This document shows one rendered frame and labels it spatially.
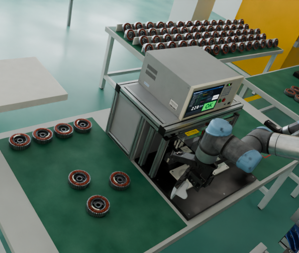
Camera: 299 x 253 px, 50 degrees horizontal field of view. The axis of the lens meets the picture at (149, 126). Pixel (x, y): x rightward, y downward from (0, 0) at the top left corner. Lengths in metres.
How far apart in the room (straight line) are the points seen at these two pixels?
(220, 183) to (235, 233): 0.95
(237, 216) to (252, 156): 2.00
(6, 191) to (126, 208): 0.58
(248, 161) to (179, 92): 0.75
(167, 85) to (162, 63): 0.12
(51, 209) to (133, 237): 0.41
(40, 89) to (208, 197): 1.05
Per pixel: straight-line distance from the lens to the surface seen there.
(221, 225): 2.85
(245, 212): 3.07
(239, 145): 1.04
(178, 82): 1.67
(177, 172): 1.89
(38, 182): 1.71
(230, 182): 2.02
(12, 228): 1.56
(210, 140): 1.05
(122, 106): 1.85
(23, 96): 1.47
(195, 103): 1.69
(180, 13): 5.84
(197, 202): 1.81
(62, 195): 1.67
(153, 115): 1.66
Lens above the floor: 2.04
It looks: 36 degrees down
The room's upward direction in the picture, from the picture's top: 18 degrees clockwise
